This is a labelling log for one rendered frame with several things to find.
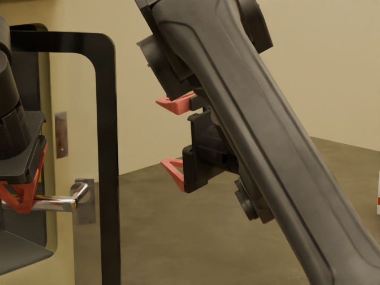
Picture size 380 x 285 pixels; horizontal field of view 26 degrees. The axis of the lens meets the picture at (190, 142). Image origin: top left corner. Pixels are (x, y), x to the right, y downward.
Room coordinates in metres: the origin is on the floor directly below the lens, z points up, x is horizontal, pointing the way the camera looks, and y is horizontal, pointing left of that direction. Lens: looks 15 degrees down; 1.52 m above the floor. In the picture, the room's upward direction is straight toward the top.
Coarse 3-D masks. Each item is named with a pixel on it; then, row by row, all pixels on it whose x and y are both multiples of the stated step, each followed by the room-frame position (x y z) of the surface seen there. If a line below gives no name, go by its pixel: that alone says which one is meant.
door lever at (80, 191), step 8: (80, 184) 0.92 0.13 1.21; (72, 192) 0.93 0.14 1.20; (80, 192) 0.91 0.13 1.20; (88, 192) 0.92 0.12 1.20; (40, 200) 0.88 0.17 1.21; (48, 200) 0.88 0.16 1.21; (56, 200) 0.88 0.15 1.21; (64, 200) 0.88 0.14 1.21; (72, 200) 0.88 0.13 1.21; (80, 200) 0.92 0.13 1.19; (8, 208) 0.89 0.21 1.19; (32, 208) 0.89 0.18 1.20; (40, 208) 0.88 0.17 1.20; (48, 208) 0.88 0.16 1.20; (56, 208) 0.88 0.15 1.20; (64, 208) 0.88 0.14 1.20; (72, 208) 0.88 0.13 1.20
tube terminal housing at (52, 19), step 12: (0, 0) 1.13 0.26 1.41; (12, 0) 1.14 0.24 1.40; (24, 0) 1.16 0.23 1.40; (36, 0) 1.17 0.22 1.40; (48, 0) 1.19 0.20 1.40; (60, 0) 1.20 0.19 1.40; (0, 12) 1.13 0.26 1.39; (12, 12) 1.14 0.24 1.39; (24, 12) 1.16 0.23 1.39; (36, 12) 1.17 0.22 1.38; (48, 12) 1.19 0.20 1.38; (60, 12) 1.20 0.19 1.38; (12, 24) 1.14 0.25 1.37; (36, 24) 1.19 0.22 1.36; (48, 24) 1.18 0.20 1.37; (60, 24) 1.20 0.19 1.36
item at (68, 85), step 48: (48, 48) 0.93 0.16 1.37; (96, 48) 0.92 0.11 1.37; (48, 96) 0.93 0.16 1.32; (96, 96) 0.92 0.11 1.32; (48, 144) 0.93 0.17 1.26; (96, 144) 0.92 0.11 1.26; (48, 192) 0.93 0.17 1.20; (96, 192) 0.92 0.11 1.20; (0, 240) 0.94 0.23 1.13; (48, 240) 0.93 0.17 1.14; (96, 240) 0.92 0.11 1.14
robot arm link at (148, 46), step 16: (240, 0) 0.72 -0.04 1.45; (256, 16) 0.72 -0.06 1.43; (256, 32) 0.73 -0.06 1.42; (144, 48) 0.72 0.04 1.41; (160, 48) 0.71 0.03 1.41; (256, 48) 0.75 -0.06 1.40; (160, 64) 0.71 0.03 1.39; (160, 80) 0.72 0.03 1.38; (176, 80) 0.73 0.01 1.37; (192, 80) 0.75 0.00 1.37; (176, 96) 0.75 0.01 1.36; (224, 128) 0.81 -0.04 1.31; (240, 160) 0.87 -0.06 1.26; (240, 176) 0.97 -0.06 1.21; (256, 192) 0.93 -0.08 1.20; (256, 208) 0.97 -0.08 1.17
